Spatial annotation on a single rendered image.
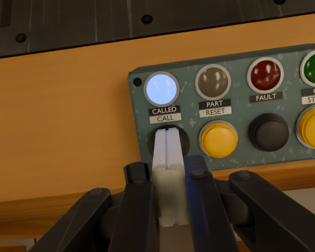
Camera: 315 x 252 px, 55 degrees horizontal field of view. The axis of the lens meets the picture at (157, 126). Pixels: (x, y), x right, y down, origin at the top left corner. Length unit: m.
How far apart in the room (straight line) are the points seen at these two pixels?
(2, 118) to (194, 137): 0.17
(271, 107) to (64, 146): 0.16
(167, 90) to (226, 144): 0.05
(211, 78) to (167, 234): 0.96
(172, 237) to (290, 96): 0.95
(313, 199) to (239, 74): 1.03
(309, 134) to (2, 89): 0.26
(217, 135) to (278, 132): 0.04
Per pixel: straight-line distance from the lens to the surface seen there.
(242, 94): 0.22
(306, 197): 1.22
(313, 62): 0.23
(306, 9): 0.33
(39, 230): 0.97
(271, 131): 0.22
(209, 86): 0.21
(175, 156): 0.15
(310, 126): 0.22
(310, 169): 0.27
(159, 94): 0.21
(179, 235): 1.14
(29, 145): 0.28
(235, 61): 0.21
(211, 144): 0.21
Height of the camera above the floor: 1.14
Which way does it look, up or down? 69 degrees down
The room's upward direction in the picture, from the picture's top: 16 degrees counter-clockwise
